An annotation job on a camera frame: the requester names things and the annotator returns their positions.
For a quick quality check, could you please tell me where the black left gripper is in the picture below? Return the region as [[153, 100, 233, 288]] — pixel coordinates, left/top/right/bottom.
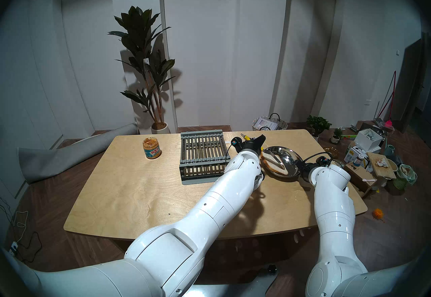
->
[[242, 134, 267, 156]]

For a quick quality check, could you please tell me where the white floor cable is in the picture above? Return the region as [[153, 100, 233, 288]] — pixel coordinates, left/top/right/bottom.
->
[[0, 197, 29, 246]]

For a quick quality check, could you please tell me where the black floor cable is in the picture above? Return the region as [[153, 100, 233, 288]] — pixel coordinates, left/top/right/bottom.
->
[[15, 231, 42, 263]]

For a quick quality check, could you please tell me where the grey metal dish rack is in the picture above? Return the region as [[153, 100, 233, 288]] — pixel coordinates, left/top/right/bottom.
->
[[179, 129, 233, 185]]

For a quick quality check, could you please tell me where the wicker basket with handles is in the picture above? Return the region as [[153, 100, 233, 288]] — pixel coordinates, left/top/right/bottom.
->
[[252, 113, 288, 131]]

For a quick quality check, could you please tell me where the open peanut butter jar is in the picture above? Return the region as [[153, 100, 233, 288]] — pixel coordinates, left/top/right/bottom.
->
[[142, 136, 161, 160]]

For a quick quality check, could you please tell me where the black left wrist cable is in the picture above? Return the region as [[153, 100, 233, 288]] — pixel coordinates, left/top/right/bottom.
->
[[225, 142, 236, 166]]

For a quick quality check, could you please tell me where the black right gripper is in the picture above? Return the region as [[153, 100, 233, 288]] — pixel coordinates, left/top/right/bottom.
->
[[297, 161, 319, 183]]

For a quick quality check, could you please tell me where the rolled grey mat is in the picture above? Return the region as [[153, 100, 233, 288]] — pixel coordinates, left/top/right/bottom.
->
[[18, 123, 139, 184]]

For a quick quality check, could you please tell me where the red handled pink broom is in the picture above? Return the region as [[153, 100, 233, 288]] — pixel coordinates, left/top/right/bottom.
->
[[374, 71, 397, 128]]

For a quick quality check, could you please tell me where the white bread slice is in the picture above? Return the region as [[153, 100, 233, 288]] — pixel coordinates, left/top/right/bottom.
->
[[261, 151, 289, 176]]

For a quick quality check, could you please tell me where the bushy small potted plant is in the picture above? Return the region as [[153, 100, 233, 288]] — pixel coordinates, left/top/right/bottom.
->
[[306, 115, 332, 140]]

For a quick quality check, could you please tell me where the tall potted leafy plant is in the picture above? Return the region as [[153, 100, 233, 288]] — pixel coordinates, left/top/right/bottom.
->
[[108, 6, 182, 134]]

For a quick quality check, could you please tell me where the wooden board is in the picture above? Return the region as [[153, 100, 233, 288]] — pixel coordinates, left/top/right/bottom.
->
[[367, 152, 397, 180]]

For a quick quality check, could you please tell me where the brown cardboard box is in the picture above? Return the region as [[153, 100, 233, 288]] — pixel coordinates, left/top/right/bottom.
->
[[342, 162, 377, 198]]

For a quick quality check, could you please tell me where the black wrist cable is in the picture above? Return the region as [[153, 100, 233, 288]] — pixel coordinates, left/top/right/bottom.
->
[[225, 142, 236, 166], [302, 152, 332, 166]]

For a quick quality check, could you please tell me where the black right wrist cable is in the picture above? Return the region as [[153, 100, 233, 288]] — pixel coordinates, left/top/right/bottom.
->
[[302, 152, 332, 166]]

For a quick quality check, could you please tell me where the open white box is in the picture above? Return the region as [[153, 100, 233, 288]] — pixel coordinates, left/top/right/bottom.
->
[[354, 129, 384, 153]]

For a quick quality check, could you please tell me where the dark door panel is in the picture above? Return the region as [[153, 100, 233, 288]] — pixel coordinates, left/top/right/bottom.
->
[[392, 32, 431, 125]]

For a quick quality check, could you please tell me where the stainless steel bowl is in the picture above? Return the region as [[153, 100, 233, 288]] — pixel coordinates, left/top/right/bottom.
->
[[260, 146, 303, 179]]

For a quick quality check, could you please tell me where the printed white carton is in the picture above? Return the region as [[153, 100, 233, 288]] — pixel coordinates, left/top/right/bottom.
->
[[343, 147, 369, 167]]

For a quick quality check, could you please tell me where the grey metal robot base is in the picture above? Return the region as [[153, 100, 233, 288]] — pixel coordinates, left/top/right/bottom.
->
[[192, 265, 279, 297]]

